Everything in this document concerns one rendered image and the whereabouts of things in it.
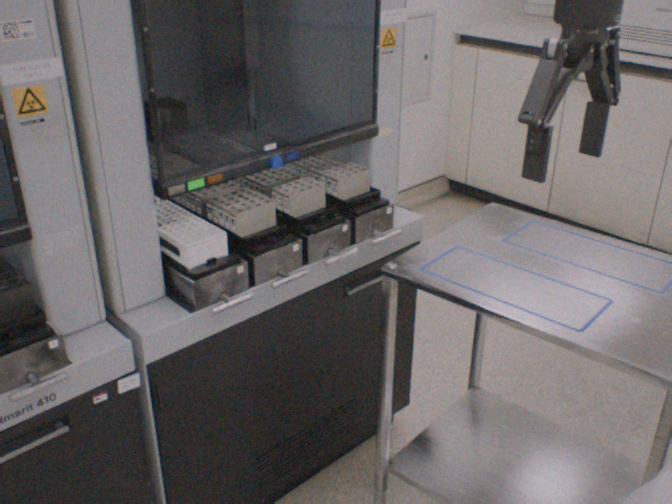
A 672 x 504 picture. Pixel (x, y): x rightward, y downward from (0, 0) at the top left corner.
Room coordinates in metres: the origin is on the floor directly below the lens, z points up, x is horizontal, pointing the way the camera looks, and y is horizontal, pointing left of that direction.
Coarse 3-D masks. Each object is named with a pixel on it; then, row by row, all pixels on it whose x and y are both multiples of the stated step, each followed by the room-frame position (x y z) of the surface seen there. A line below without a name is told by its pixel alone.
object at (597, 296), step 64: (448, 256) 1.30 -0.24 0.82; (512, 256) 1.31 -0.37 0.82; (576, 256) 1.31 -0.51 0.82; (640, 256) 1.31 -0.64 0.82; (384, 320) 1.25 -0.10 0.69; (512, 320) 1.06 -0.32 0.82; (576, 320) 1.06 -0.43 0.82; (640, 320) 1.06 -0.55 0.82; (384, 384) 1.25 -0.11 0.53; (384, 448) 1.25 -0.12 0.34; (448, 448) 1.32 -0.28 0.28; (512, 448) 1.32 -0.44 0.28; (576, 448) 1.32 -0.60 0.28
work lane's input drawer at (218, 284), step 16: (224, 256) 1.30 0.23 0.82; (176, 272) 1.26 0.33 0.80; (192, 272) 1.23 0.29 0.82; (208, 272) 1.24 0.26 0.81; (224, 272) 1.26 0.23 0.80; (240, 272) 1.29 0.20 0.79; (176, 288) 1.26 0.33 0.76; (192, 288) 1.21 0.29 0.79; (208, 288) 1.24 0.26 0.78; (224, 288) 1.26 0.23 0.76; (240, 288) 1.29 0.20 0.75; (208, 304) 1.23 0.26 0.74; (224, 304) 1.21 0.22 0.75
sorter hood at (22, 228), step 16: (0, 96) 1.08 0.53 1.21; (0, 112) 1.08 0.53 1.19; (0, 128) 1.08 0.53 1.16; (0, 144) 1.08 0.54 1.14; (0, 160) 1.07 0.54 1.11; (0, 176) 1.07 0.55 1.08; (16, 176) 1.08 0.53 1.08; (0, 192) 1.07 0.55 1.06; (16, 192) 1.08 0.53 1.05; (0, 208) 1.06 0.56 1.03; (16, 208) 1.08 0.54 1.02; (0, 224) 1.06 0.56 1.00; (16, 224) 1.07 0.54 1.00; (0, 240) 1.04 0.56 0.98; (16, 240) 1.06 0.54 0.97
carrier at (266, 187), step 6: (288, 174) 1.62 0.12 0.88; (294, 174) 1.63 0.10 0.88; (270, 180) 1.58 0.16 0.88; (276, 180) 1.59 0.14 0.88; (282, 180) 1.59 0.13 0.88; (288, 180) 1.60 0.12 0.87; (294, 180) 1.61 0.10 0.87; (264, 186) 1.55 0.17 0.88; (270, 186) 1.56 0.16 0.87; (276, 186) 1.57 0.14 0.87; (264, 192) 1.55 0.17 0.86; (270, 192) 1.56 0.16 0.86; (270, 198) 1.56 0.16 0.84
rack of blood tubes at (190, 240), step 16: (160, 208) 1.45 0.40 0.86; (176, 208) 1.45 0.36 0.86; (160, 224) 1.36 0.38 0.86; (176, 224) 1.37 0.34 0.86; (192, 224) 1.37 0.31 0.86; (208, 224) 1.36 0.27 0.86; (160, 240) 1.40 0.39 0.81; (176, 240) 1.28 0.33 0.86; (192, 240) 1.29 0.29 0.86; (208, 240) 1.29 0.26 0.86; (224, 240) 1.31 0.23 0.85; (176, 256) 1.28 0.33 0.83; (192, 256) 1.26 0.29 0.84; (208, 256) 1.28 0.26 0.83
